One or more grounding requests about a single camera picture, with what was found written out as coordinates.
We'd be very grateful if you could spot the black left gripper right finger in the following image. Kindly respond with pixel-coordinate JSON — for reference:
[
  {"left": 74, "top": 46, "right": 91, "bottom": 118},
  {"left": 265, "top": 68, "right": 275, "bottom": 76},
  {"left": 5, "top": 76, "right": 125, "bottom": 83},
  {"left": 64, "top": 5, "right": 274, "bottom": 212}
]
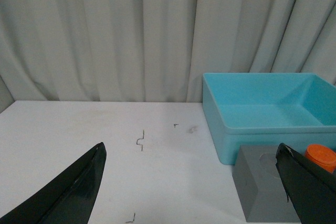
[{"left": 276, "top": 143, "right": 335, "bottom": 223}]

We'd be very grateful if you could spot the orange cylinder part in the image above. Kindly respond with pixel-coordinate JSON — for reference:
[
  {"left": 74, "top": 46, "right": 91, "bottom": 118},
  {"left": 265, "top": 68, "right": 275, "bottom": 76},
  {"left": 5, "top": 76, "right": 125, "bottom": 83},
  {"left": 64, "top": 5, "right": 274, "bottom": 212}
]
[{"left": 304, "top": 144, "right": 335, "bottom": 173}]

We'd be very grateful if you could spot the blue plastic box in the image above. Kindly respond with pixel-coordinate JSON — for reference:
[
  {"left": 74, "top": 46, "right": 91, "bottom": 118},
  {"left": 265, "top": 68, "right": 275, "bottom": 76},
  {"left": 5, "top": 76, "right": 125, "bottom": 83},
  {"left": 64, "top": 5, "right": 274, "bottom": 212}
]
[{"left": 202, "top": 73, "right": 335, "bottom": 165}]

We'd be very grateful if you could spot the gray block with round hole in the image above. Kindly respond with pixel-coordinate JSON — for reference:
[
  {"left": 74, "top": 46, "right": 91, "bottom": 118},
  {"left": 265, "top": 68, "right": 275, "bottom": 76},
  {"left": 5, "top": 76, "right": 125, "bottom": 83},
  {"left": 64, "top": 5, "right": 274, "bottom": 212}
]
[{"left": 233, "top": 145, "right": 300, "bottom": 223}]

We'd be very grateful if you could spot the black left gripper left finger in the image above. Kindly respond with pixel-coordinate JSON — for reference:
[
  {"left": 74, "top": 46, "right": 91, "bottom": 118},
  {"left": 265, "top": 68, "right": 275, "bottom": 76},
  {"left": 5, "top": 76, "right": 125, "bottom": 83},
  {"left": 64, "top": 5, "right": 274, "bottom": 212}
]
[{"left": 1, "top": 142, "right": 107, "bottom": 223}]

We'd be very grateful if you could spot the gray-green curtain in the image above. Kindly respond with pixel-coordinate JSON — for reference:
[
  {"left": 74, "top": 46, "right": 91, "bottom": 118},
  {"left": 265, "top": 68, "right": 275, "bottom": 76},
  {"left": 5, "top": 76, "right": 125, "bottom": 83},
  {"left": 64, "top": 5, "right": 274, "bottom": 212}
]
[{"left": 1, "top": 0, "right": 335, "bottom": 109}]

